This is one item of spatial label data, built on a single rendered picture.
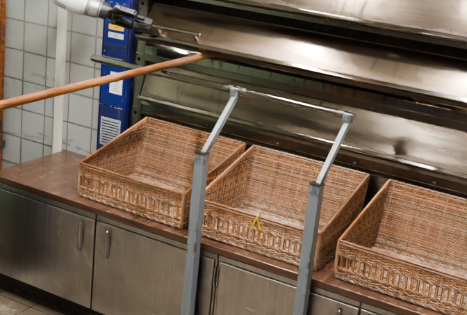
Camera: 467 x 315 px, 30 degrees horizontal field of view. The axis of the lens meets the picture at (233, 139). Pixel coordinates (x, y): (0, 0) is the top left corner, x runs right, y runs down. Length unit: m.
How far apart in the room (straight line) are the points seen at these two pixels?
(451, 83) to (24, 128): 2.27
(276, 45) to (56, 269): 1.38
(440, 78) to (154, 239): 1.30
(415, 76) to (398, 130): 0.25
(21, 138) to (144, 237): 1.31
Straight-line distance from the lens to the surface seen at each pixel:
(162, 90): 4.06
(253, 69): 3.79
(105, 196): 3.74
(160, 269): 3.61
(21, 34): 4.57
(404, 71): 3.48
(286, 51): 3.66
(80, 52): 4.33
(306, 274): 3.19
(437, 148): 3.53
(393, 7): 3.51
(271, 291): 3.36
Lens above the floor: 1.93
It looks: 16 degrees down
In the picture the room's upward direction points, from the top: 6 degrees clockwise
